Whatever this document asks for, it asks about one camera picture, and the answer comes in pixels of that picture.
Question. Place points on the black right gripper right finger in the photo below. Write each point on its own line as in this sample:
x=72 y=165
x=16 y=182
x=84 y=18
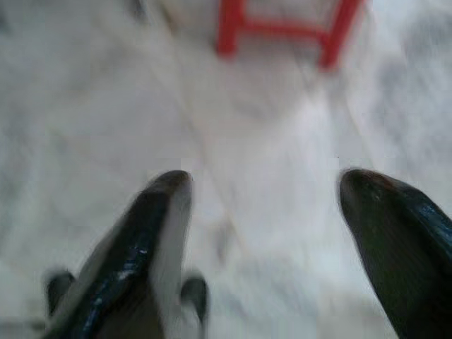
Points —
x=399 y=240

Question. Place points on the red plastic stool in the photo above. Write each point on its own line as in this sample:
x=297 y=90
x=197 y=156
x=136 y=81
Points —
x=282 y=28

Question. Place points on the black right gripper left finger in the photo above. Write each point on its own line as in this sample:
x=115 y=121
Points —
x=141 y=240

